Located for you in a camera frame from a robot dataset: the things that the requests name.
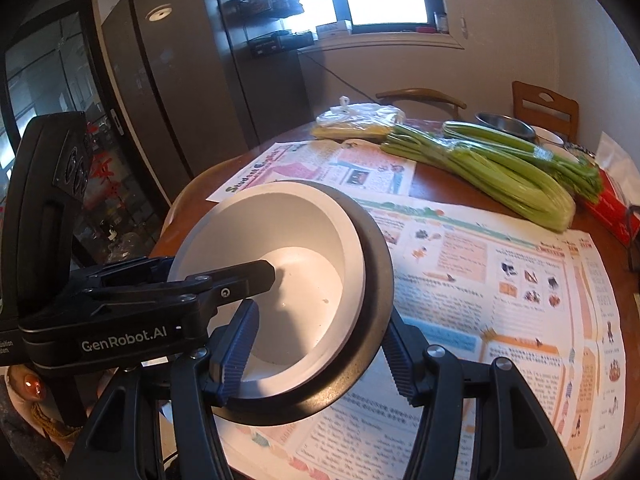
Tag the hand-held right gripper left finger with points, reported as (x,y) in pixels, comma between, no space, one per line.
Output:
(235,355)

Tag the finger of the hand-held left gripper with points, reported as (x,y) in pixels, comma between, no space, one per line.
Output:
(240,280)
(130,267)

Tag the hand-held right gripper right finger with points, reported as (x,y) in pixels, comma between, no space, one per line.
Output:
(400,355)

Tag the red paper bowl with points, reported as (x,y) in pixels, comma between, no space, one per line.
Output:
(310,280)

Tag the stainless steel bowl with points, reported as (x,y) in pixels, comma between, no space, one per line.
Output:
(372,270)

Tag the person's left hand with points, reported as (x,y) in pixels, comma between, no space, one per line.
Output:
(27,385)

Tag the large colourful newspaper sheet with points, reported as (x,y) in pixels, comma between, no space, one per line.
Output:
(500,285)

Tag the small colourful newspaper sheet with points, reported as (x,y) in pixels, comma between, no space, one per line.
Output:
(320,165)

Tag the glass door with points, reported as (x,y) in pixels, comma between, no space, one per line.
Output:
(50,70)

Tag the clear plastic bag yellow contents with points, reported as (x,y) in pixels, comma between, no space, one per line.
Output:
(360,120)

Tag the celery bundle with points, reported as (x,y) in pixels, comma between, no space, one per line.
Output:
(550,160)
(500,180)

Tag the grey refrigerator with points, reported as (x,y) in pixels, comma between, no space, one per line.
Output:
(190,60)

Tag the small steel basin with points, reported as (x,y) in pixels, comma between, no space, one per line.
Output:
(505,127)

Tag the wooden chair with curved back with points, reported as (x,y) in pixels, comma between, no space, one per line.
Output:
(420,95)

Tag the white ceramic bowl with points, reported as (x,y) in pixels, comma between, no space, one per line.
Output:
(547,137)

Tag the red tissue box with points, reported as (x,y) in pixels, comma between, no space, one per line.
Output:
(612,200)

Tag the small flat box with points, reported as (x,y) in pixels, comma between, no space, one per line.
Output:
(334,27)

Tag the wooden chair with cutout back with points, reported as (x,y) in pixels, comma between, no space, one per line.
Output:
(545,105)

